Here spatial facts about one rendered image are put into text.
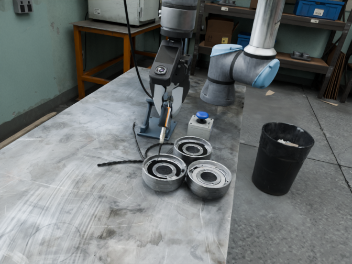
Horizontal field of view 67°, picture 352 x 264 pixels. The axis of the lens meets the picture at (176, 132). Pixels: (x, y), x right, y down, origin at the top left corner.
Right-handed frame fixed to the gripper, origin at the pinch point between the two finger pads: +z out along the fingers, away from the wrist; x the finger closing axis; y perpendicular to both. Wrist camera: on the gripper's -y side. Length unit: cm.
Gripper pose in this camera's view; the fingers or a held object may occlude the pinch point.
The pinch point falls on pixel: (166, 113)
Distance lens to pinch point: 67.6
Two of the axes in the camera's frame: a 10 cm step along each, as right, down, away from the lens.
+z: -1.1, 8.7, 4.9
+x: -9.7, -1.9, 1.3
